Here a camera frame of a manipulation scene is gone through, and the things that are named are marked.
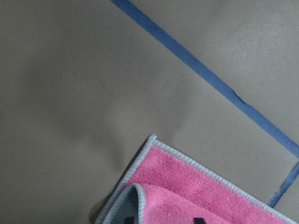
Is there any pink grey towel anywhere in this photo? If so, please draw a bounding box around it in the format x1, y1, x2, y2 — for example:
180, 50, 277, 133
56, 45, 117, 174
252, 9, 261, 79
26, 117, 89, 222
96, 135, 292, 224

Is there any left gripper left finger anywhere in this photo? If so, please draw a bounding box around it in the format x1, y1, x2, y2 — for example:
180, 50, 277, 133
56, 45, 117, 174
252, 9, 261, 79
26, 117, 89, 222
124, 217, 136, 224

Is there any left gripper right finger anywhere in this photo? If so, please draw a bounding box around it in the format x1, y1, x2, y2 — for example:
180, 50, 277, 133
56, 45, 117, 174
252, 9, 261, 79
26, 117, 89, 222
193, 217, 206, 224

